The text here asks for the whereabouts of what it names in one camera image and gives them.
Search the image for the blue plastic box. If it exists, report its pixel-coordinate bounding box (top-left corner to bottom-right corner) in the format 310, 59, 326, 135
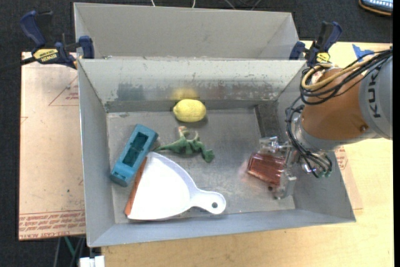
109, 123, 159, 188

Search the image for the grey metal bin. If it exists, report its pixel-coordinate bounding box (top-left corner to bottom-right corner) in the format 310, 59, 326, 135
72, 2, 358, 248

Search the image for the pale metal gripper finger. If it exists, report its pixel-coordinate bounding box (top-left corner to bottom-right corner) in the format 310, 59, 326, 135
273, 171, 298, 201
259, 136, 284, 154

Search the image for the green toy animal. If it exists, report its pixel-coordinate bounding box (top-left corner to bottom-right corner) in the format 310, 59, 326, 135
154, 126, 216, 164

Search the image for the yellow lemon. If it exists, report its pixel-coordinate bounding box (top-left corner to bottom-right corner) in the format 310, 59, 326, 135
172, 98, 208, 123

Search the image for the white dustpan with orange lip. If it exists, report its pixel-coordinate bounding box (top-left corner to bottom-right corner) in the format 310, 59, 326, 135
123, 151, 227, 223

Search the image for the brown cardboard board red print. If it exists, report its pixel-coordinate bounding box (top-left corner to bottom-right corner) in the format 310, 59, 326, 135
18, 51, 365, 242

